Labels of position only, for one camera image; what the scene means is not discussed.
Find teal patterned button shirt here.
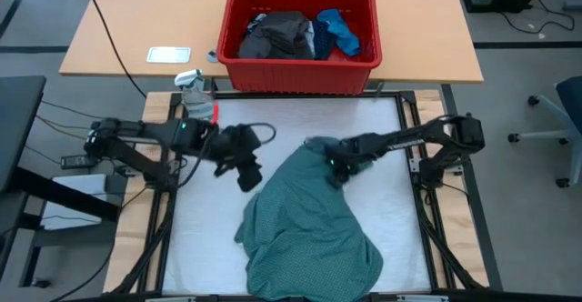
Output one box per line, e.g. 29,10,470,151
234,136,385,302

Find bright blue garment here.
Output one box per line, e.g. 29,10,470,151
316,8,363,57

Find dark grey trousers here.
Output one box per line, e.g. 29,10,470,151
237,10,315,60

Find red plastic laundry bin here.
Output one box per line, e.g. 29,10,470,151
216,0,383,95

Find clear spray bottle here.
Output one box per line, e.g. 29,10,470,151
174,68,219,122

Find white flat phone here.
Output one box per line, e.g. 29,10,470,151
146,45,192,65

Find white patterned garment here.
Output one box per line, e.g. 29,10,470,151
246,13,268,37

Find tan wooden desk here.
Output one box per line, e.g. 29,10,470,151
58,0,484,85

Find black side desk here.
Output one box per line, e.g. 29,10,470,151
0,75,122,289

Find blue office chair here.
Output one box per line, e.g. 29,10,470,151
507,75,582,188

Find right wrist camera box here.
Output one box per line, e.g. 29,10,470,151
325,136,365,156

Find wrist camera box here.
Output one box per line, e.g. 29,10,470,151
325,136,365,156
225,123,264,160

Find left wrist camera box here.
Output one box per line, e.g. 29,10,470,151
225,123,264,160

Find black looped camera cable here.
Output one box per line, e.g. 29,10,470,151
245,122,277,146

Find thin black cable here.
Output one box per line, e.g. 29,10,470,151
40,100,99,121

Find long black hanging cable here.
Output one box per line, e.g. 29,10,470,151
80,0,147,99

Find black floor cable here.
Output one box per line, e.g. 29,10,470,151
499,0,577,35

